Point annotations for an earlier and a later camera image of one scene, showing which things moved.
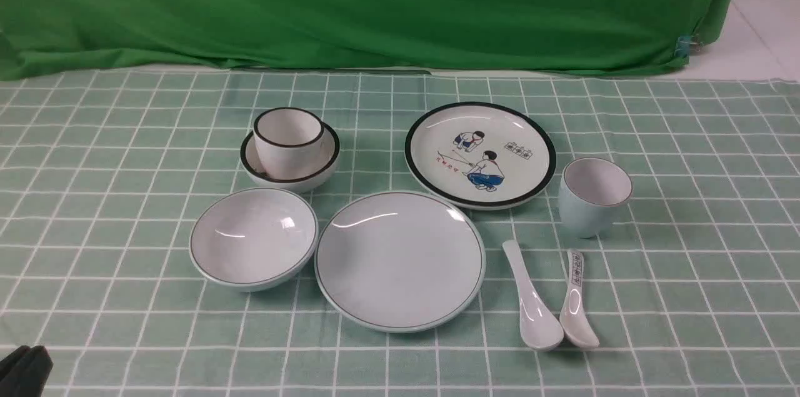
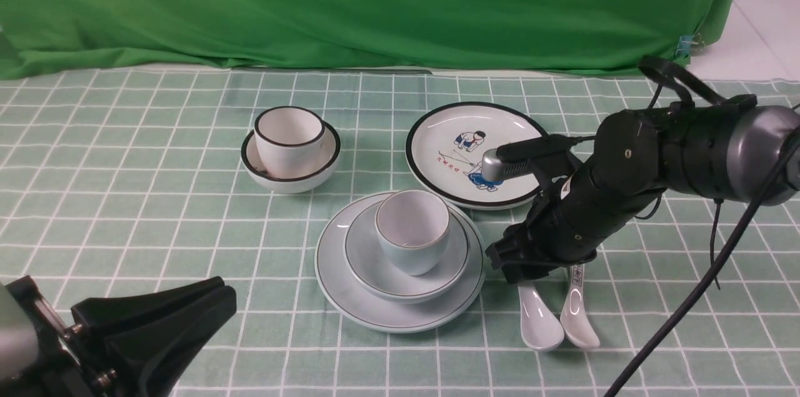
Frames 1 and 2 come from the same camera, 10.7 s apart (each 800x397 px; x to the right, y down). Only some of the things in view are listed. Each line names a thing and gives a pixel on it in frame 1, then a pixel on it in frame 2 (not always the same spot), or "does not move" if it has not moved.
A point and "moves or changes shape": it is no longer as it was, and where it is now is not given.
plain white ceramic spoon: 540,327 does not move
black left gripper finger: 24,372 -> 149,339
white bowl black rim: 327,163 does not move
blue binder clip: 687,44 does not move
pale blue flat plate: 400,261 does not move
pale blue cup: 590,187 moves or changes shape
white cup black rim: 288,141 does not move
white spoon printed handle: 572,325 does not move
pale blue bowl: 253,239 -> 374,272
